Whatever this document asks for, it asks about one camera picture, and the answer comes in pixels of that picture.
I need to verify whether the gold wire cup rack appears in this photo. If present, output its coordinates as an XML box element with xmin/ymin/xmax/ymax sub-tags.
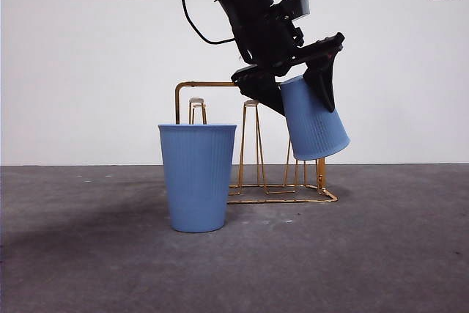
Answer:
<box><xmin>174</xmin><ymin>80</ymin><xmax>339</xmax><ymax>205</ymax></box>

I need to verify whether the blue ribbed plastic cup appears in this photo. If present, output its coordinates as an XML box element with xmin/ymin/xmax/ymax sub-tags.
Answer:
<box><xmin>158</xmin><ymin>123</ymin><xmax>237</xmax><ymax>234</ymax></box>
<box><xmin>278</xmin><ymin>74</ymin><xmax>351</xmax><ymax>161</ymax></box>

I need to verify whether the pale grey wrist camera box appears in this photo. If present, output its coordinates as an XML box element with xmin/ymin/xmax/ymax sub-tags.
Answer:
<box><xmin>280</xmin><ymin>0</ymin><xmax>312</xmax><ymax>23</ymax></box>

